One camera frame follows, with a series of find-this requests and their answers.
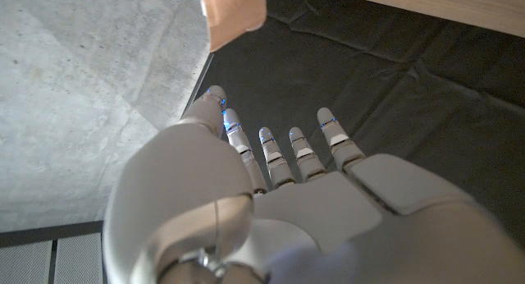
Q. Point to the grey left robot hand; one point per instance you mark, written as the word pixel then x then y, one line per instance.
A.
pixel 328 226

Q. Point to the black backdrop curtain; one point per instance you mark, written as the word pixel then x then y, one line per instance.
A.
pixel 369 91

